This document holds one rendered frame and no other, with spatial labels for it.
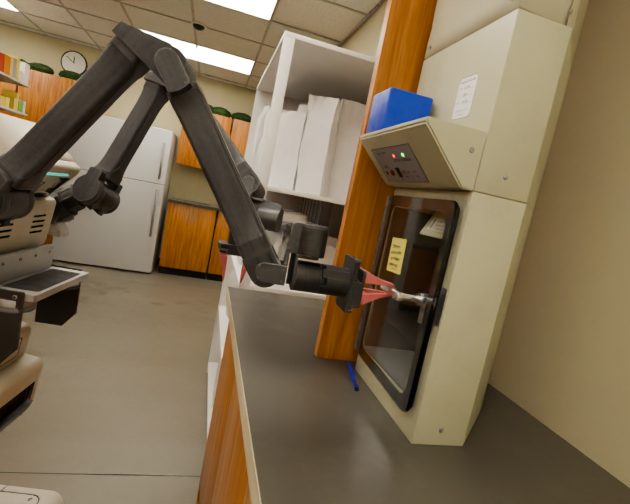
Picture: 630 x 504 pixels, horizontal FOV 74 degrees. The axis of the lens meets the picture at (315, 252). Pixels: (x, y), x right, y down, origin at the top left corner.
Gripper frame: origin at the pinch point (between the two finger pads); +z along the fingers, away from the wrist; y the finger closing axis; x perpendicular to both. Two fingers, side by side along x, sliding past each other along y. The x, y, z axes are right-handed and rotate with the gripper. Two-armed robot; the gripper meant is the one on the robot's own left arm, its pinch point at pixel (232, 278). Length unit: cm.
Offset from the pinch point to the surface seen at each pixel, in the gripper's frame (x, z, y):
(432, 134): -46, -38, 23
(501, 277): -47, -17, 43
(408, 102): -26, -48, 27
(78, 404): 126, 109, -58
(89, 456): 82, 109, -42
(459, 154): -46, -36, 29
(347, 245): -9.3, -14.6, 26.3
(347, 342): -9.3, 10.9, 31.9
